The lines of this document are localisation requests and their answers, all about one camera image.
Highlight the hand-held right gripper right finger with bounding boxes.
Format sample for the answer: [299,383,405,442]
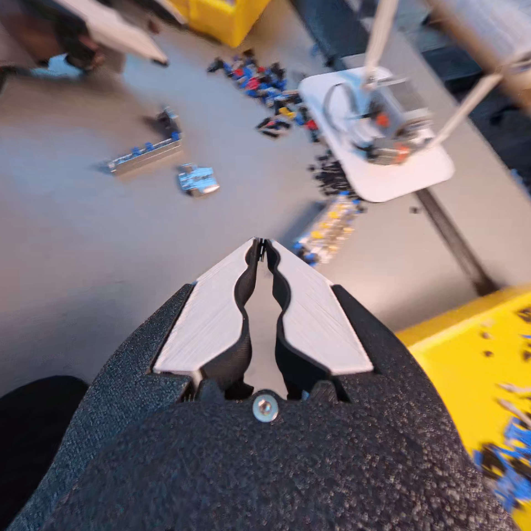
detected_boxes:
[265,239,375,400]

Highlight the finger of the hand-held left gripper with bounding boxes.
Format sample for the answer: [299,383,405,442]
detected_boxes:
[54,0,169,68]

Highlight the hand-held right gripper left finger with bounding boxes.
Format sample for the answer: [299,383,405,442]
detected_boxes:
[153,238,261,400]

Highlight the long grey beam with pins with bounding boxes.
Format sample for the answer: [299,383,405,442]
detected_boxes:
[106,133,184,178]

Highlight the yellow storage bin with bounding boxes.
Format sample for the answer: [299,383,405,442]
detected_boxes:
[394,284,531,531]
[170,0,271,48]

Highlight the person's left hand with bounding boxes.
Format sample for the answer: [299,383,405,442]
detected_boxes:
[3,9,68,68]

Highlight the transparent brick assembly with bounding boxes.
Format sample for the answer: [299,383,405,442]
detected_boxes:
[291,194,368,267]

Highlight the pile of black pins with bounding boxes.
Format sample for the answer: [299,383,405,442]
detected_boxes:
[308,150,358,196]

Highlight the pile of small mixed pieces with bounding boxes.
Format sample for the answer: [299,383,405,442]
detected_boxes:
[207,49,321,142]

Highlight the grey motor with orange end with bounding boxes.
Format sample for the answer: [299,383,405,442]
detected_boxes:
[366,140,416,165]

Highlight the person's black clothing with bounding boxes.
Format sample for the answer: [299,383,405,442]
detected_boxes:
[0,375,90,529]

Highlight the grey battery box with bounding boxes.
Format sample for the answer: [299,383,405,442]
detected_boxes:
[360,104,434,139]

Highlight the heap of blue and black pins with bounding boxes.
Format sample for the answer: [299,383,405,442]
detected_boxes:
[473,307,531,512]

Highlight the black motor cable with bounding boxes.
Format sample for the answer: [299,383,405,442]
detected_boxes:
[323,82,374,151]

